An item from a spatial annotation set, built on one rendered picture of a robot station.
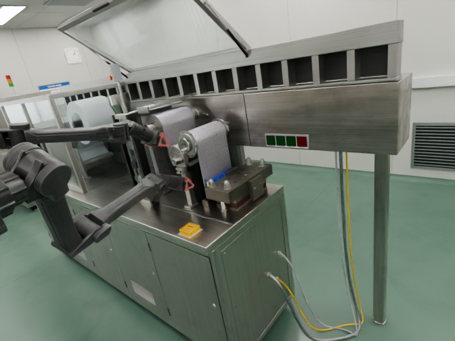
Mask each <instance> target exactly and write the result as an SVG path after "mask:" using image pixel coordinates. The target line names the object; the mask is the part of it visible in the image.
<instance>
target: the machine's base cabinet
mask: <svg viewBox="0 0 455 341"><path fill-rule="evenodd" d="M66 201H67V203H68V207H69V209H70V212H71V215H72V217H74V216H76V215H78V214H79V213H80V212H83V211H84V210H87V211H89V212H93V211H95V210H93V209H91V208H88V207H86V206H83V205H81V204H78V203H76V202H73V201H71V200H68V199H66ZM110 226H112V228H111V231H110V234H109V235H107V236H106V237H105V238H104V239H103V240H101V241H100V242H99V243H95V242H93V243H92V244H91V245H90V246H88V247H87V248H86V249H84V250H83V251H82V252H80V253H79V254H77V255H76V256H75V257H73V259H75V260H76V261H78V262H79V263H81V264H82V265H84V266H85V267H87V268H88V269H89V270H91V271H93V272H94V273H95V274H96V275H98V276H100V277H101V278H102V279H104V280H106V281H107V282H108V283H110V284H111V285H113V286H114V287H116V288H117V289H118V290H120V291H121V292H123V293H124V294H126V295H127V296H128V297H130V298H132V299H133V300H134V301H136V302H137V303H139V304H140V305H142V306H143V307H145V308H146V309H148V310H149V311H150V312H152V313H154V314H155V315H156V316H157V317H159V318H161V319H162V320H163V321H165V322H166V323H168V324H169V325H171V326H172V327H174V328H175V329H176V330H178V331H179V332H181V333H182V334H184V335H185V336H187V337H188V338H189V339H191V340H193V341H261V340H262V339H263V337H264V336H265V335H266V333H267V332H268V330H269V329H270V327H271V326H272V325H273V324H274V322H275V321H276V319H277V318H278V317H279V315H280V313H281V312H282V311H283V310H284V308H285V307H286V305H287V304H288V303H287V301H286V298H285V296H284V294H283V292H282V291H281V289H280V287H279V286H278V284H277V283H276V282H275V281H274V280H273V279H272V278H270V277H267V273H268V272H271V273H272V275H273V276H274V277H276V276H277V277H279V279H280V280H281V281H283V282H284V283H285V284H286V285H287V287H288V288H289V289H290V291H291V292H292V294H293V295H295V288H294V281H293V269H292V267H291V266H290V265H289V263H288V261H287V260H286V259H285V258H284V257H283V256H281V255H278V251H281V252H282V254H283V255H285V257H286V258H287V259H288V260H289V261H290V263H291V255H290V244H289V236H288V225H287V218H286V205H285V199H284V192H283V193H282V194H280V195H279V196H278V197H277V198H276V199H275V200H274V201H272V202H271V203H270V204H268V205H267V206H266V207H265V208H264V209H263V210H262V211H260V212H259V213H258V214H256V215H255V216H254V217H253V218H252V219H251V220H250V221H248V222H247V223H246V224H245V225H243V226H242V227H241V228H239V230H237V231H236V232H235V233H234V234H233V235H231V236H230V237H229V238H228V239H226V241H224V242H223V243H222V244H221V245H220V246H218V247H217V248H216V249H214V251H212V252H211V253H210V254H209V255H206V254H203V253H201V252H198V251H195V250H193V249H191V248H188V247H185V246H182V245H181V244H178V243H175V242H172V241H171V240H168V239H165V238H163V237H161V236H159V235H156V234H153V233H150V232H149V231H146V230H143V229H140V228H139V227H136V226H133V225H130V224H128V223H126V222H123V221H120V220H118V219H115V220H114V221H113V222H111V224H110ZM291 264H292V263H291Z"/></svg>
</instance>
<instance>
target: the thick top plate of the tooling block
mask: <svg viewBox="0 0 455 341"><path fill-rule="evenodd" d="M252 163H253V164H252V165H246V164H244V165H243V166H241V167H239V170H238V171H236V172H235V173H233V174H231V175H230V176H224V177H222V178H221V179H219V180H218V181H216V182H215V185H216V187H214V188H209V187H206V188H205V189H204V190H205V194H206V197H207V199H210V200H215V201H218V202H224V203H227V204H231V203H232V202H233V201H235V200H236V199H238V198H239V197H240V196H242V195H243V194H245V193H246V192H247V191H249V190H250V189H249V184H248V182H249V181H250V180H251V179H253V178H254V177H256V176H257V175H262V179H263V180H264V179H266V178H267V177H269V176H270V175H271V174H273V172H272V164H266V163H265V164H266V166H264V167H260V164H259V162H252ZM225 180H228V181H229V182H230V186H231V189H229V190H224V181H225Z"/></svg>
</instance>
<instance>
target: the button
mask: <svg viewBox="0 0 455 341"><path fill-rule="evenodd" d="M199 230H200V226H199V225H195V224H193V223H188V224H187V225H185V226H184V227H182V228H181V229H180V230H179V232H180V234H183V235H186V236H188V237H191V236H192V235H194V234H195V233H196V232H197V231H199Z"/></svg>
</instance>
